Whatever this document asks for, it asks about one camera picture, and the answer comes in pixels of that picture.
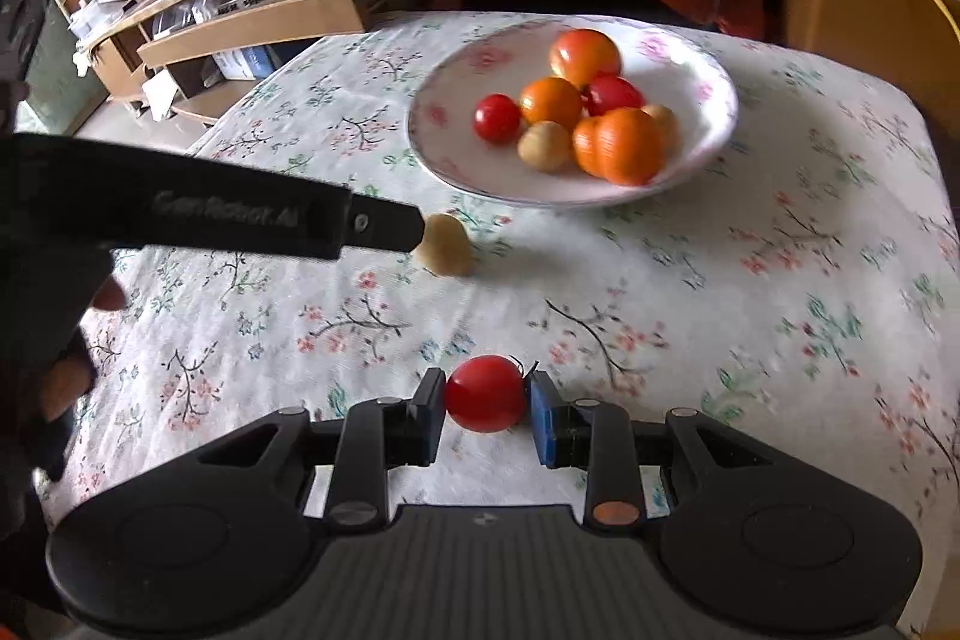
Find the large red apple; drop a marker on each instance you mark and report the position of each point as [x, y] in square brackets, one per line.
[580, 55]

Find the orange mandarin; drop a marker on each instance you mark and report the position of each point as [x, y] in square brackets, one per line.
[583, 142]
[551, 100]
[630, 149]

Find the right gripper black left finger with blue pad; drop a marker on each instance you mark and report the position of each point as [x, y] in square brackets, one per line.
[378, 436]

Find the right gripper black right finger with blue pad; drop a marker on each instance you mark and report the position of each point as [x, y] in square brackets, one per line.
[595, 437]

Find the floral white tablecloth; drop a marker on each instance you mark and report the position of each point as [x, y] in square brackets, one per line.
[804, 288]

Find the red cherry tomato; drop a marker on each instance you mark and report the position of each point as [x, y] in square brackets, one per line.
[486, 394]
[608, 92]
[497, 119]

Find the gloved left hand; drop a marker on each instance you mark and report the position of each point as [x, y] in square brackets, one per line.
[46, 290]

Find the blue white box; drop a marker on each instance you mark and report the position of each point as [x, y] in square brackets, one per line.
[246, 64]

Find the beige longan fruit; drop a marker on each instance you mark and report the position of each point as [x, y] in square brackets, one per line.
[445, 249]
[667, 125]
[545, 146]

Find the white floral ceramic plate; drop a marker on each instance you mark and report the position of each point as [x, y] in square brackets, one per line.
[664, 65]

